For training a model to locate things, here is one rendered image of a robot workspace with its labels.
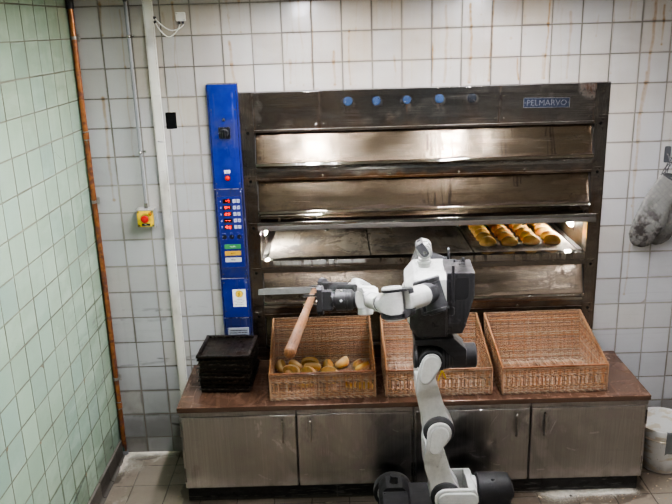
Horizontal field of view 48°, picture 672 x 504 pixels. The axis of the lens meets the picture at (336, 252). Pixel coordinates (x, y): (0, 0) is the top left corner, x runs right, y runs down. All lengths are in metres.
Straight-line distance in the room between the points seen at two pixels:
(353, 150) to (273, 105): 0.48
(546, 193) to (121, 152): 2.29
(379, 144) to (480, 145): 0.54
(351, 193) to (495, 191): 0.78
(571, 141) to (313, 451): 2.13
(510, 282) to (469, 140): 0.84
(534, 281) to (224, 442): 1.91
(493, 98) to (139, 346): 2.41
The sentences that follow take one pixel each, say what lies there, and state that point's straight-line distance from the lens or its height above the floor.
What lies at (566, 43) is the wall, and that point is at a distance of 4.19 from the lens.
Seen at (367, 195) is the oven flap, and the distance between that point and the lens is 4.12.
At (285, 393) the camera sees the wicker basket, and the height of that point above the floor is 0.62.
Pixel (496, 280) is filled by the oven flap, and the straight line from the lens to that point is 4.35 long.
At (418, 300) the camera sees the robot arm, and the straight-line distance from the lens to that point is 2.93.
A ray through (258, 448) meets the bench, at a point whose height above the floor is 0.33.
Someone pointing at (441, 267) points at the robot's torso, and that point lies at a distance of 3.32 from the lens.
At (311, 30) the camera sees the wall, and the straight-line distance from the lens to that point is 4.02.
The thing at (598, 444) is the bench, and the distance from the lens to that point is 4.29.
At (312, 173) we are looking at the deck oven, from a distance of 4.09.
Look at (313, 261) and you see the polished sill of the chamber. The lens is 4.21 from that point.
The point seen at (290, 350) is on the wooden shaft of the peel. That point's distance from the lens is 1.90.
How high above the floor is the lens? 2.43
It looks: 17 degrees down
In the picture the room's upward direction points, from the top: 2 degrees counter-clockwise
